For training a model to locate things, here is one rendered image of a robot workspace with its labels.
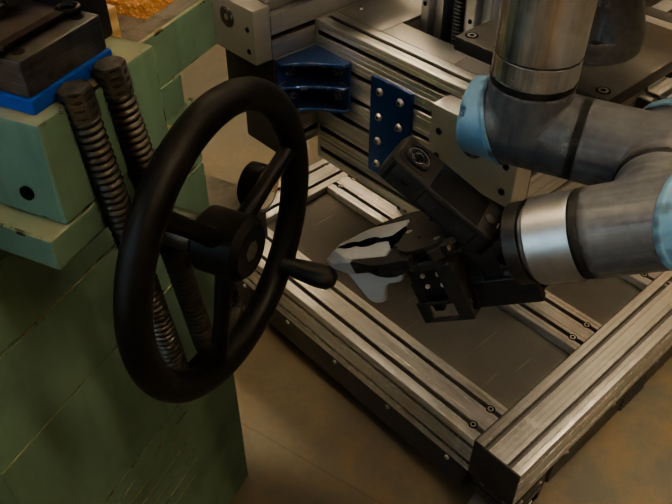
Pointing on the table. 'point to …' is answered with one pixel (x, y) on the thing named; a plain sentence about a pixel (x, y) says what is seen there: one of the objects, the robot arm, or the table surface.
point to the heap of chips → (139, 7)
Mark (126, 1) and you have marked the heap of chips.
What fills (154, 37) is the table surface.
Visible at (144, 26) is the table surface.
